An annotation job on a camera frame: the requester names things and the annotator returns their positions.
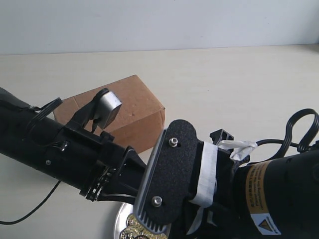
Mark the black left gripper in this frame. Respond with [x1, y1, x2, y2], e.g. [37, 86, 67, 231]
[80, 131, 146, 202]

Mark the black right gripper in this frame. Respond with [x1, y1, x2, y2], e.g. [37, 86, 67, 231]
[169, 128, 252, 239]

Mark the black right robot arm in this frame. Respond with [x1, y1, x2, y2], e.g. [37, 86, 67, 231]
[167, 127, 319, 239]

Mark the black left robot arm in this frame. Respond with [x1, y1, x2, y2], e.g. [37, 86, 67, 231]
[0, 88, 146, 204]

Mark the brown cardboard slotted box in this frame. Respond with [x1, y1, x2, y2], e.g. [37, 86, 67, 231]
[53, 75, 165, 153]

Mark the round steel plate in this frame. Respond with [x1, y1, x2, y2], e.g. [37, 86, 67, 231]
[113, 203, 140, 239]

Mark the gold coin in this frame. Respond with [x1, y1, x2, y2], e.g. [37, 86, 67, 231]
[119, 226, 149, 239]
[126, 214, 140, 228]

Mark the gold coin lower left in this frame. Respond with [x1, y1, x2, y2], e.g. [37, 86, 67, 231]
[119, 226, 149, 239]

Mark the left wrist camera black grey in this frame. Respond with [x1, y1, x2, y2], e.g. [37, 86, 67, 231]
[72, 88, 122, 130]

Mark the black ribbon cable right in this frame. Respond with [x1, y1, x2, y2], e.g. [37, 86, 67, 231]
[256, 108, 319, 155]

